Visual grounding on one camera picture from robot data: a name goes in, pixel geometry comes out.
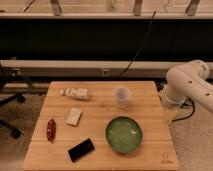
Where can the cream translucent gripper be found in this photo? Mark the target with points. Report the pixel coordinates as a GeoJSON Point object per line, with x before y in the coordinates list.
{"type": "Point", "coordinates": [169, 114]}

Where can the black rectangular eraser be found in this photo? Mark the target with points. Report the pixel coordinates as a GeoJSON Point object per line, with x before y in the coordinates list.
{"type": "Point", "coordinates": [80, 150]}

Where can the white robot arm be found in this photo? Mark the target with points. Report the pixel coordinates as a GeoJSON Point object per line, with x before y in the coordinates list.
{"type": "Point", "coordinates": [186, 80]}

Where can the white rectangular sponge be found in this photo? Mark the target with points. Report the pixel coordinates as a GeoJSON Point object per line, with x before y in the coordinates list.
{"type": "Point", "coordinates": [74, 116]}

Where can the green round bowl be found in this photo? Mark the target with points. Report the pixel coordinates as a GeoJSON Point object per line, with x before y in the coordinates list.
{"type": "Point", "coordinates": [123, 134]}

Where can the clear plastic cup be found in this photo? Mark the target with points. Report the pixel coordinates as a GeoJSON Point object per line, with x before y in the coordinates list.
{"type": "Point", "coordinates": [122, 95]}

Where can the white squeeze tube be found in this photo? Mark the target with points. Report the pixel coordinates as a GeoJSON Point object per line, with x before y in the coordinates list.
{"type": "Point", "coordinates": [76, 93]}

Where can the red chili pepper toy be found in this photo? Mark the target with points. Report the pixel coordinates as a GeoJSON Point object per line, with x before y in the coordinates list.
{"type": "Point", "coordinates": [51, 129]}

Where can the black office chair base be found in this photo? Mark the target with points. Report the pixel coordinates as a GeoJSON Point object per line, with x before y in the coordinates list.
{"type": "Point", "coordinates": [19, 97]}

